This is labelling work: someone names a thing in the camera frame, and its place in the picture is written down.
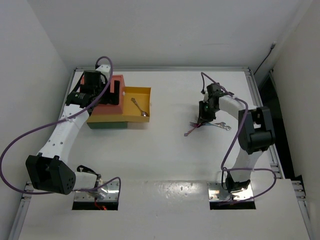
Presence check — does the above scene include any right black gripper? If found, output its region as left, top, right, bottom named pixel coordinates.
left=198, top=100, right=219, bottom=125

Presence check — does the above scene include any pink metallic fork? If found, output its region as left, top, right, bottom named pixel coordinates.
left=183, top=122, right=203, bottom=137

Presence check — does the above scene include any silver metal fork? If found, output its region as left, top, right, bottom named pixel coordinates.
left=206, top=122, right=232, bottom=131

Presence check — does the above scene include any silver metal spoon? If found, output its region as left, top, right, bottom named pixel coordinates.
left=131, top=97, right=149, bottom=117

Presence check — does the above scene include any green bottom drawer box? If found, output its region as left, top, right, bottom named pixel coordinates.
left=87, top=121, right=128, bottom=130

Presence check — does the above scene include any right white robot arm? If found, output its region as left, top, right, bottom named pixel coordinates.
left=197, top=83, right=276, bottom=193

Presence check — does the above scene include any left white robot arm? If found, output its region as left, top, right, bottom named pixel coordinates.
left=25, top=64, right=113, bottom=195

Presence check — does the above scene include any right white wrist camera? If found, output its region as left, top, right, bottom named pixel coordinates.
left=203, top=91, right=209, bottom=103

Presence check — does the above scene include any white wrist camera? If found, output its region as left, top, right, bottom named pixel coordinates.
left=203, top=91, right=209, bottom=103
left=95, top=64, right=111, bottom=79

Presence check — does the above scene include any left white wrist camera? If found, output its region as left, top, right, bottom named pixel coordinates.
left=95, top=64, right=111, bottom=79

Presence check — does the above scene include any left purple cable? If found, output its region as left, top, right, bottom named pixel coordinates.
left=0, top=56, right=122, bottom=195

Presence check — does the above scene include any purple cable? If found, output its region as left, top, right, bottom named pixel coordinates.
left=200, top=72, right=277, bottom=202
left=0, top=56, right=122, bottom=195

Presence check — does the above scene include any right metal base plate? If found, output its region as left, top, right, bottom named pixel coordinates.
left=207, top=181, right=254, bottom=203

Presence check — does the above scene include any metal base plate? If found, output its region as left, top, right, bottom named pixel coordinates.
left=73, top=179, right=120, bottom=203
left=207, top=181, right=254, bottom=203

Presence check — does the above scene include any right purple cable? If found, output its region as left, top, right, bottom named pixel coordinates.
left=200, top=72, right=277, bottom=202

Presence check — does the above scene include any black wall cable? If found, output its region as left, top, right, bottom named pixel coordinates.
left=253, top=41, right=277, bottom=76

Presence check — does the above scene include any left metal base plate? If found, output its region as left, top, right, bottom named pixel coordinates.
left=73, top=179, right=120, bottom=203

